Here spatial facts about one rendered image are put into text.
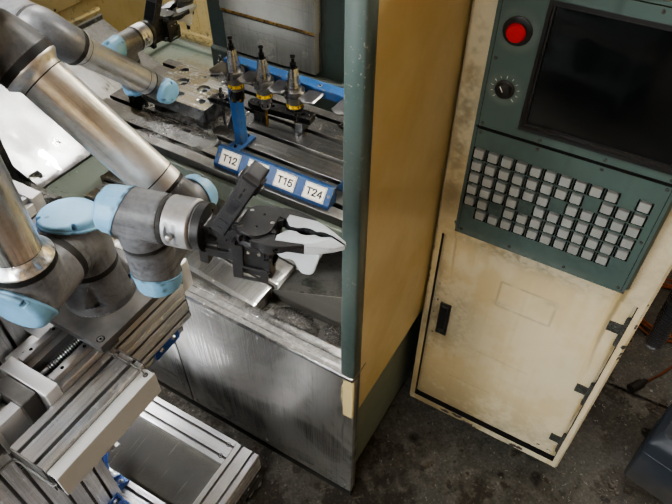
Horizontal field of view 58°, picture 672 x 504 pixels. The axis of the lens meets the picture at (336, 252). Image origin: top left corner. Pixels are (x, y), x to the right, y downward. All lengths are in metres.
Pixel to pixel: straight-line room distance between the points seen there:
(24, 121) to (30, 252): 1.78
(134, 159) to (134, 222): 0.16
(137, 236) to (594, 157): 0.95
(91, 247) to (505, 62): 0.91
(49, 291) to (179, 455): 1.17
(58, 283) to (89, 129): 0.30
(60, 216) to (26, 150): 1.54
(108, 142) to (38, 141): 1.79
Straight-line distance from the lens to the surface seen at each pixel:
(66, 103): 1.01
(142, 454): 2.25
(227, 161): 2.06
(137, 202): 0.89
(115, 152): 1.01
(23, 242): 1.10
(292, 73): 1.79
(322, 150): 2.13
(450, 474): 2.39
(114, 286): 1.32
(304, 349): 1.66
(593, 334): 1.82
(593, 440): 2.61
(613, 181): 1.43
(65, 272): 1.19
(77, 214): 1.23
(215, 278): 1.97
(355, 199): 1.14
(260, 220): 0.83
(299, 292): 1.88
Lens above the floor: 2.15
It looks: 45 degrees down
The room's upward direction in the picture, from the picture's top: straight up
